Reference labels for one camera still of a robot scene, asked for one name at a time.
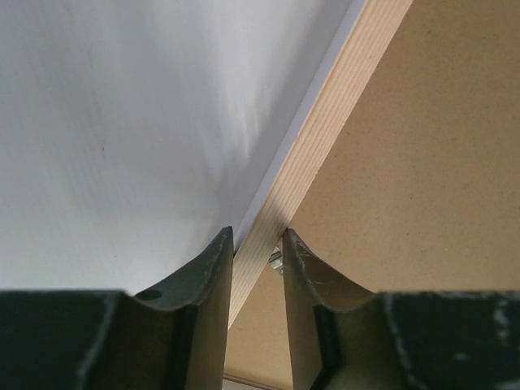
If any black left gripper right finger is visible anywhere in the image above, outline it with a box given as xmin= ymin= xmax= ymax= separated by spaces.
xmin=283 ymin=229 xmax=519 ymax=389

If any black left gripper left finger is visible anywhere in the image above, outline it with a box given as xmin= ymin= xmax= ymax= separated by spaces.
xmin=1 ymin=227 xmax=233 ymax=389

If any brown cardboard backing board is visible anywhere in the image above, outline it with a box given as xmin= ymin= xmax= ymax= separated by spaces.
xmin=225 ymin=1 xmax=519 ymax=389

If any white wooden picture frame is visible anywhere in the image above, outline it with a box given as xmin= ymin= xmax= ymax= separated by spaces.
xmin=222 ymin=0 xmax=415 ymax=385

